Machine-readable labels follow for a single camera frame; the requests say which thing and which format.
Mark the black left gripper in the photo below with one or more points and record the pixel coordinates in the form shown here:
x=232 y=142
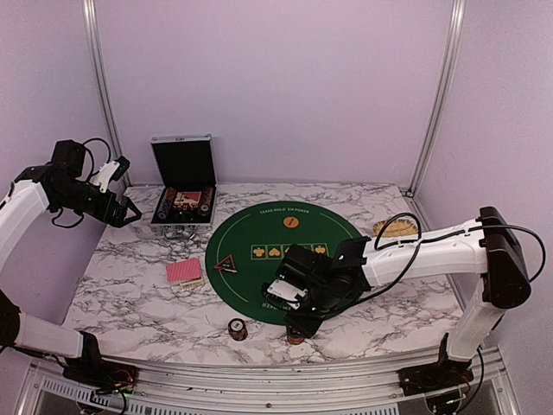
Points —
x=116 y=219

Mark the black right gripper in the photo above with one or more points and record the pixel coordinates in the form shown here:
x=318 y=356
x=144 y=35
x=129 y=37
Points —
x=305 y=328

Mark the red beige 5 chip stack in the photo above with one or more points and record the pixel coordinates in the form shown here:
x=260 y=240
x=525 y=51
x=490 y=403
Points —
x=294 y=337

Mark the orange round big blind button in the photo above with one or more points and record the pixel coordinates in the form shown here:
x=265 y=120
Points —
x=291 y=222

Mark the black orange 100 chip stack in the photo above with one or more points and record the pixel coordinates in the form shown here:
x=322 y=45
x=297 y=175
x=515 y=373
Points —
x=237 y=329

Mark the black red triangular dealer button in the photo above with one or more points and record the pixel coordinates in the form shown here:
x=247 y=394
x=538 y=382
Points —
x=227 y=264

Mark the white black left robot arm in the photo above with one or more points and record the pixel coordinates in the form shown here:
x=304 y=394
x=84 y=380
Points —
x=55 y=187

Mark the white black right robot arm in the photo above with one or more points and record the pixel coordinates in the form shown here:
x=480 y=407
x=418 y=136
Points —
x=485 y=246

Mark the aluminium poker chip case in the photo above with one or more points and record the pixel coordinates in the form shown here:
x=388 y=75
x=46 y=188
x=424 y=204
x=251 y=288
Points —
x=187 y=168

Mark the woven bamboo tray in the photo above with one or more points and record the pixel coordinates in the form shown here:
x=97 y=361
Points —
x=397 y=228

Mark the red playing card deck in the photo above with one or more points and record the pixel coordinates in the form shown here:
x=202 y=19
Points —
x=185 y=273

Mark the round green poker mat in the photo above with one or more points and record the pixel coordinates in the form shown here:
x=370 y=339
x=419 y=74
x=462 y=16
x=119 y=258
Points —
x=257 y=240

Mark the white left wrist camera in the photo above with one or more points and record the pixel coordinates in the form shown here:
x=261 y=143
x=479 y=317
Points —
x=110 y=171

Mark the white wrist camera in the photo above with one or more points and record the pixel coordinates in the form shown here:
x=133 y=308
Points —
x=110 y=171
x=284 y=294

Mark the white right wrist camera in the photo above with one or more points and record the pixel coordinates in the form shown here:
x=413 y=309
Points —
x=284 y=294

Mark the silver case handle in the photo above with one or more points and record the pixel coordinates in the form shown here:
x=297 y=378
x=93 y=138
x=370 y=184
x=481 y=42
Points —
x=186 y=233

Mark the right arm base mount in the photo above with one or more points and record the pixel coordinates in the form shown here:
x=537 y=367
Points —
x=430 y=378

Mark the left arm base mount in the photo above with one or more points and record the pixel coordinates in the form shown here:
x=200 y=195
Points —
x=106 y=376

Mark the front aluminium rail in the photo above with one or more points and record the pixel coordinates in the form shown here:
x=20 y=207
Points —
x=365 y=386

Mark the left aluminium frame post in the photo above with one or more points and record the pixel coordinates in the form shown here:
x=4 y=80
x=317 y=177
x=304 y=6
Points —
x=98 y=67

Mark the aluminium frame post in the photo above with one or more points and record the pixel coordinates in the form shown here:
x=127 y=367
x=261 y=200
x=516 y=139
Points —
x=98 y=67
x=445 y=79

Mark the right aluminium frame post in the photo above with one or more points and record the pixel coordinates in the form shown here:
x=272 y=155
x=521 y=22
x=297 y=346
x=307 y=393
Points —
x=445 y=79

